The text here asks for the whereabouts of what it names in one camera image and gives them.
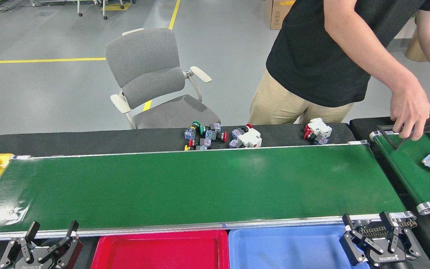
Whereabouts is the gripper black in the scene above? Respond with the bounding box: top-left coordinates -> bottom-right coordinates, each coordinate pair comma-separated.
0,220 -> 84,269
339,211 -> 421,269

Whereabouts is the black triangular guide frame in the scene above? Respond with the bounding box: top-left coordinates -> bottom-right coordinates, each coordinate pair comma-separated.
377,113 -> 430,151

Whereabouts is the white circuit breaker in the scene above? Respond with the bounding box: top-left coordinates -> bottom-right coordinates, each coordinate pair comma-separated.
308,118 -> 332,138
237,128 -> 262,148

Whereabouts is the short green conveyor belt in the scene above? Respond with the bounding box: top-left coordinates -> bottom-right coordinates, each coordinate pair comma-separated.
369,129 -> 430,215

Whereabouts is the blue plastic tray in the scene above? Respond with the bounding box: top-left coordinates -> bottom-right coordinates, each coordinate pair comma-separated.
228,224 -> 372,269

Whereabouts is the red plastic tray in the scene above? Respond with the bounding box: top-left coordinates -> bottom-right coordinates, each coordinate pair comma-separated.
90,230 -> 230,269

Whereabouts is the long green conveyor belt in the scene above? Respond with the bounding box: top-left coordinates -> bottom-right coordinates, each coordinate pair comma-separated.
0,140 -> 419,245

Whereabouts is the person's right hand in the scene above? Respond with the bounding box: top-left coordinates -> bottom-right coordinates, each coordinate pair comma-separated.
390,80 -> 430,141

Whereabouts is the gold plant pot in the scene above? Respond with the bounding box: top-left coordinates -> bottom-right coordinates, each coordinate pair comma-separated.
405,10 -> 430,62

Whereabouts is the person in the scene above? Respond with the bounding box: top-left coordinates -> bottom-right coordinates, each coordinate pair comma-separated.
249,0 -> 430,142

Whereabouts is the grey office chair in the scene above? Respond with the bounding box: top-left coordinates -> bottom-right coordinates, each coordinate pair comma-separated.
105,28 -> 222,130

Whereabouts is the white wheeled stand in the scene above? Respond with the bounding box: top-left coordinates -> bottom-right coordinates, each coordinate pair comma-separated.
75,0 -> 135,20

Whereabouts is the cardboard box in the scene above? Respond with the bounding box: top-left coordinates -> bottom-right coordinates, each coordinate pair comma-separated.
264,0 -> 296,30

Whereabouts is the black drive chain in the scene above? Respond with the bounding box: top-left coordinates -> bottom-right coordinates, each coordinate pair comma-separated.
359,220 -> 418,236

